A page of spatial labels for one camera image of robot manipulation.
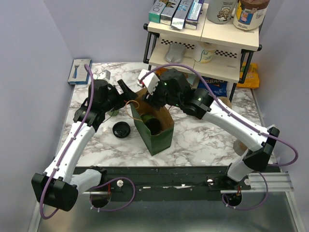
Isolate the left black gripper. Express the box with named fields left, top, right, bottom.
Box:
left=101, top=80, right=138, bottom=113

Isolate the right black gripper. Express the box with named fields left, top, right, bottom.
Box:
left=140, top=76, right=181, bottom=112

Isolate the green paper cup stack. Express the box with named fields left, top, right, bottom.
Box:
left=107, top=110, right=119, bottom=117

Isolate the single green paper cup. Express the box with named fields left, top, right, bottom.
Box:
left=140, top=113, right=155, bottom=124

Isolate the black plastic lid stack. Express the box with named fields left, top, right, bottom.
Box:
left=112, top=121, right=131, bottom=139

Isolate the brown paper bag green side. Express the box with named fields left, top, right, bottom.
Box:
left=125, top=88, right=174, bottom=156

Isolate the single black plastic lid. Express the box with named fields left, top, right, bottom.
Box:
left=145, top=118, right=161, bottom=135

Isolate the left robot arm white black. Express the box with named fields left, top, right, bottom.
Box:
left=31, top=80, right=137, bottom=211

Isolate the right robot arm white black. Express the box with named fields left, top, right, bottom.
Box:
left=138, top=69, right=280, bottom=189

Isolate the orange kettle chips bag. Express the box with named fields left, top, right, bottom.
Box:
left=155, top=68, right=168, bottom=76

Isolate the blue doritos chips bag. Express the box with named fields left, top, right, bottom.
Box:
left=203, top=76, right=227, bottom=97

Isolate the white paper roll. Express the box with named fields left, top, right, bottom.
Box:
left=193, top=42, right=216, bottom=64

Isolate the blue razor package box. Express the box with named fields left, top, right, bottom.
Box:
left=68, top=58, right=92, bottom=85

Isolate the rear brown pulp cup carrier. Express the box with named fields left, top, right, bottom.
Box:
left=218, top=96, right=232, bottom=108

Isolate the cream black tiered shelf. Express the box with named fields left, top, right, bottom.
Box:
left=143, top=3, right=262, bottom=99

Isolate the white blue toothpaste box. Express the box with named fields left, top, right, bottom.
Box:
left=185, top=0, right=204, bottom=30

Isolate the teal toothpaste box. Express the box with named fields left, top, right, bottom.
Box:
left=148, top=0, right=168, bottom=23

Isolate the silver blue toothpaste box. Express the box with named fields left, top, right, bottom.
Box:
left=171, top=0, right=193, bottom=30

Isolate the yellow snack bag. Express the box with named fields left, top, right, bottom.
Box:
left=237, top=63, right=260, bottom=89

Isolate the grey cartoon mug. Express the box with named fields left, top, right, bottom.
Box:
left=206, top=0, right=237, bottom=24

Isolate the grey cup with straws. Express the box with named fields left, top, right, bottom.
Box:
left=233, top=139, right=247, bottom=157

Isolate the white cartoon canister brown lid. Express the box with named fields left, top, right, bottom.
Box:
left=233, top=0, right=270, bottom=30

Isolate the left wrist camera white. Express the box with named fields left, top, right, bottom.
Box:
left=94, top=70, right=111, bottom=84

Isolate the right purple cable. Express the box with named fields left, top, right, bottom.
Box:
left=139, top=63, right=299, bottom=211

